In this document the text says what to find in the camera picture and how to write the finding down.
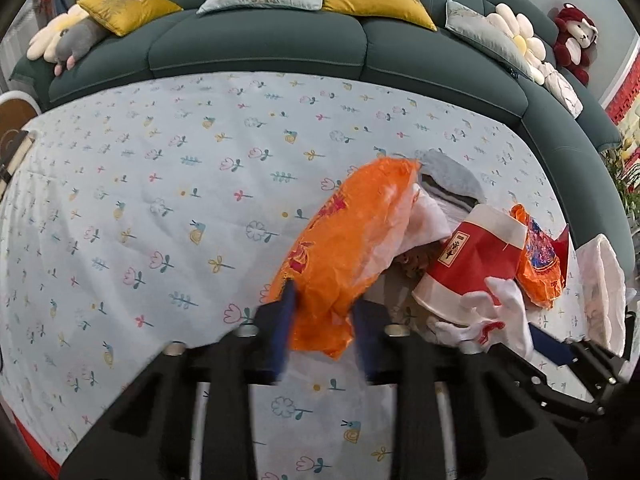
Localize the small orange blue-print wrapper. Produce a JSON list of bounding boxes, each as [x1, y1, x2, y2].
[[510, 204, 568, 309]]

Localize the round white brown stool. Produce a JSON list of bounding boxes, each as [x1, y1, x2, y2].
[[0, 91, 42, 161]]

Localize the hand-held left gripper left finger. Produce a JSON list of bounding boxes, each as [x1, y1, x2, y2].
[[59, 280, 301, 480]]

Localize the grey striped sock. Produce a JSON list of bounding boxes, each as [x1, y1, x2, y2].
[[417, 149, 488, 213]]

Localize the brownish tissue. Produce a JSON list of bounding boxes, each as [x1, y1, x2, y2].
[[395, 247, 441, 281]]

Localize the large orange plastic bag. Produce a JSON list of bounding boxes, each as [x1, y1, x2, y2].
[[262, 156, 421, 359]]

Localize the tan board with black strap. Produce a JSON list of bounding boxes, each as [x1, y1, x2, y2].
[[0, 130, 38, 198]]

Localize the floral tablecloth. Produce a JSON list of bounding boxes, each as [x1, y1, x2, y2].
[[0, 71, 583, 480]]

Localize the red plastic wrapper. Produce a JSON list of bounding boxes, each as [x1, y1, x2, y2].
[[552, 224, 572, 281]]

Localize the white folded blanket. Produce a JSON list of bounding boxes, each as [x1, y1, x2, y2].
[[540, 62, 585, 120]]

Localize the red teddy bear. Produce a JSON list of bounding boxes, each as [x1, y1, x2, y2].
[[552, 3, 599, 86]]

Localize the white crumpled tissue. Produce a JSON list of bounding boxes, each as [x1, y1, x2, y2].
[[400, 185, 453, 256]]

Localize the white-lined trash can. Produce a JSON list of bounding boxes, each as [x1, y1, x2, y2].
[[575, 234, 632, 358]]

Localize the white flower cushion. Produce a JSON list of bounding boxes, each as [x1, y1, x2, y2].
[[487, 2, 551, 85]]

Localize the red paper cup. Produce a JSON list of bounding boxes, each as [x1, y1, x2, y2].
[[412, 203, 530, 328]]

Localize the teal sofa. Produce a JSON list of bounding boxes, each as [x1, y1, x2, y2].
[[9, 0, 633, 241]]

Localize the white wrapper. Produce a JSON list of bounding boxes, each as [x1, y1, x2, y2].
[[427, 277, 535, 361]]

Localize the green potted plants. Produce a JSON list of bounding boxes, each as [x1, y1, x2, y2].
[[602, 135, 640, 221]]

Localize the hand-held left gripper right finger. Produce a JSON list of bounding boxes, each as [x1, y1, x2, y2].
[[350, 302, 588, 480]]

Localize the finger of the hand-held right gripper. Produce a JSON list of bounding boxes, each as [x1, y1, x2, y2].
[[500, 360, 608, 423], [529, 327, 632, 396]]

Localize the red wall decoration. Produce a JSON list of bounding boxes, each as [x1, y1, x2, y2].
[[605, 80, 640, 126]]

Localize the grey and cream plush toy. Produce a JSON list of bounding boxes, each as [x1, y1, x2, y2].
[[26, 4, 91, 63]]

